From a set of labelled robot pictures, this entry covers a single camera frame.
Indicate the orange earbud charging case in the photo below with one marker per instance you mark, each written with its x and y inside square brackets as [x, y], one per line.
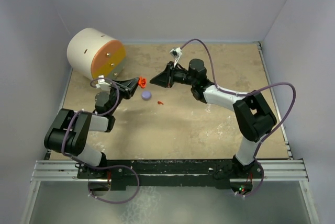
[142, 82]

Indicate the purple earbud charging case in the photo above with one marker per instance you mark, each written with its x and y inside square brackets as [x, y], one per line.
[146, 95]

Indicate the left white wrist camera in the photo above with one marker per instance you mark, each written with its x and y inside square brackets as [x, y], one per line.
[102, 84]

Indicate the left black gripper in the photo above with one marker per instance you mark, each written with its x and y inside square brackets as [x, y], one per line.
[129, 85]

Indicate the round white drawer cabinet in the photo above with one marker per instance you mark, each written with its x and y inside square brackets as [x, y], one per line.
[93, 53]

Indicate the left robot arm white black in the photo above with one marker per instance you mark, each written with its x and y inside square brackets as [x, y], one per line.
[69, 131]

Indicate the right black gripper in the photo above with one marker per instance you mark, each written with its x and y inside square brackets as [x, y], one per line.
[166, 79]

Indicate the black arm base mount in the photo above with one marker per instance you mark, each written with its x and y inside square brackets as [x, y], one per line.
[217, 173]

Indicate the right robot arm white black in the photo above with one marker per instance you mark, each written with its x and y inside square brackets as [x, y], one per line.
[253, 114]

